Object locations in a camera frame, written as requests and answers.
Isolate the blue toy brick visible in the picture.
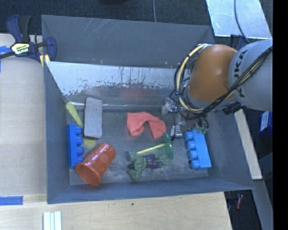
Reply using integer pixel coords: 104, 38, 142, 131
183, 128, 213, 170
67, 123, 84, 170

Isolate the green clear plastic goblet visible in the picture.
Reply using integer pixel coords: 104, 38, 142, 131
136, 131, 174, 161

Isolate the grey metal bin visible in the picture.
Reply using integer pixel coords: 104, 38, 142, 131
40, 14, 255, 205

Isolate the grey sponge block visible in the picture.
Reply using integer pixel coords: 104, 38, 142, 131
83, 97, 104, 139

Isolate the green toy figure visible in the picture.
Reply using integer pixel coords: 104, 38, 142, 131
127, 150, 172, 183

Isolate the orange plastic cup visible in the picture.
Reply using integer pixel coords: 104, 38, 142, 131
75, 142, 117, 186

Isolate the pink cloth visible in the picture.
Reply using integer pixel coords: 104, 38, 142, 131
126, 111, 167, 140

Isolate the yellow flat strip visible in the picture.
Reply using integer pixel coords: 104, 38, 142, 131
65, 102, 96, 148

